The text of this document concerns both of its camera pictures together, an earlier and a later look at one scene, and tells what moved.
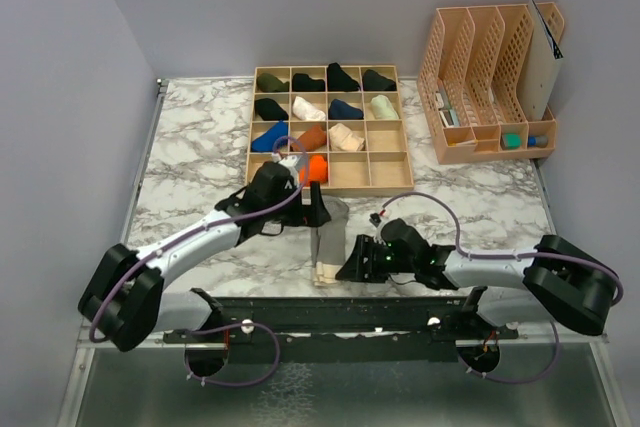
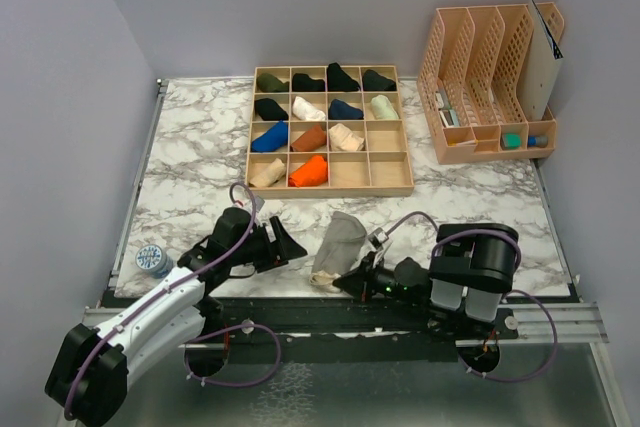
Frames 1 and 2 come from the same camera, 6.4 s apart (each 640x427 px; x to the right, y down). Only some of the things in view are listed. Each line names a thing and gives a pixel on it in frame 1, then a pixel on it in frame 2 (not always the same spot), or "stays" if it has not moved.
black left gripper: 311,215 to 279,252
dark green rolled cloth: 374,81 stays
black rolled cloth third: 339,81 stays
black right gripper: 355,269 to 356,282
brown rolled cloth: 313,138 stays
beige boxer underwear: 341,138 stays
